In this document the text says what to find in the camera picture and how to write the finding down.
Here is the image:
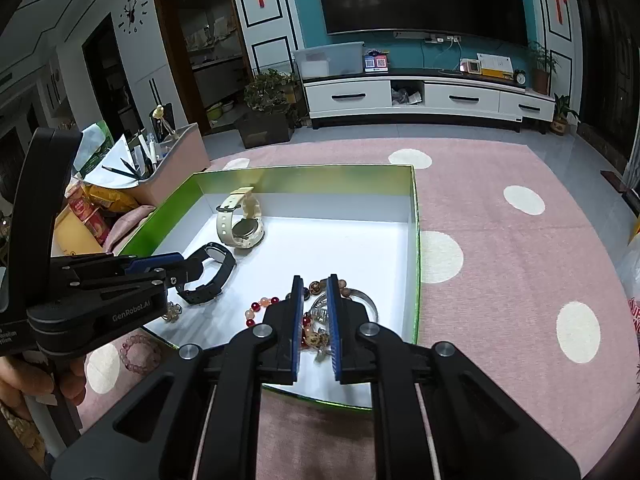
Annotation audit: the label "pink polka-dot carpet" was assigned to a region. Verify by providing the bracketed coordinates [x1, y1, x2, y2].
[75, 137, 640, 480]

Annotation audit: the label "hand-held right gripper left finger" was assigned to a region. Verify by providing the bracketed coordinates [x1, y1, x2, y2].
[50, 274, 306, 480]

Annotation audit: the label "red and wooden bead bracelet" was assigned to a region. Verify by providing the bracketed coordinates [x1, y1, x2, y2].
[244, 281, 351, 351]

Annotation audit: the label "white tv cabinet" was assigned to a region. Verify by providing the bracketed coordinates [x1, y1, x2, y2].
[302, 67, 557, 133]

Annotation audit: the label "dark wooden door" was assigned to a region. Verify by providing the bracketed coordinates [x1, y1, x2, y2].
[570, 0, 640, 176]

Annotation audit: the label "tall potted plant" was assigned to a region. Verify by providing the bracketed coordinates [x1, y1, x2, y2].
[527, 41, 558, 96]

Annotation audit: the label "clear plastic storage box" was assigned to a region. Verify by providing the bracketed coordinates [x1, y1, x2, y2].
[292, 41, 365, 80]

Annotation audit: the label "black wall clock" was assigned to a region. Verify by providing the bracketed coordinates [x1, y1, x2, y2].
[119, 0, 149, 35]

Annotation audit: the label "cream wrist watch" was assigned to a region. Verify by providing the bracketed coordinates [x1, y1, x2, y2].
[215, 186, 266, 250]

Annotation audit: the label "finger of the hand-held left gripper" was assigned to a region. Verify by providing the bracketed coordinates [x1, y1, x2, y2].
[52, 252, 186, 281]
[75, 257, 203, 306]

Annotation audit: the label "pink cloth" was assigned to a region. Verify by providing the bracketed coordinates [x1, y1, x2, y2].
[102, 205, 156, 253]

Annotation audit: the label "pink storage box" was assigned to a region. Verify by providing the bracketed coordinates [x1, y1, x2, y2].
[127, 122, 211, 206]

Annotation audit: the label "red snack can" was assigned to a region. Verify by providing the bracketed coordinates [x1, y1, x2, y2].
[65, 185, 111, 246]

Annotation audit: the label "person's left hand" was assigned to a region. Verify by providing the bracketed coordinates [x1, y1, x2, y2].
[0, 355, 87, 407]

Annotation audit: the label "white paper sheets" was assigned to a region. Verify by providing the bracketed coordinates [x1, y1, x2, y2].
[72, 120, 151, 186]

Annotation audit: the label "green cardboard box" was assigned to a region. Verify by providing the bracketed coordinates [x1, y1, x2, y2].
[116, 164, 421, 413]

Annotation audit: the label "orange snack packet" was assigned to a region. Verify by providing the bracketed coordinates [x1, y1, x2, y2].
[82, 182, 141, 216]

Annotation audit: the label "yellow box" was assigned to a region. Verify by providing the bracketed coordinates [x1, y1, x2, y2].
[477, 53, 516, 81]

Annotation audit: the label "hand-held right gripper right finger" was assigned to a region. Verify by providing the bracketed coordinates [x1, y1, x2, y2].
[327, 273, 588, 480]

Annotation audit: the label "silver bangle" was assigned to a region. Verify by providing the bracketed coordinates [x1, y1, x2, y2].
[309, 287, 379, 326]

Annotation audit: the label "small potted plant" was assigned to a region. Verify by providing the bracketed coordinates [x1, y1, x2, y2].
[550, 94, 581, 137]

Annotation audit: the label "pink bead bracelet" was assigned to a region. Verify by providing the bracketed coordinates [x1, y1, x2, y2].
[119, 334, 162, 375]

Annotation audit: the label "large bushy potted plant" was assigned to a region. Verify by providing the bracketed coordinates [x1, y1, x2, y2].
[243, 69, 301, 150]

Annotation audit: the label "black wrist watch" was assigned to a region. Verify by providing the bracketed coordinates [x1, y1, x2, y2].
[176, 242, 237, 306]

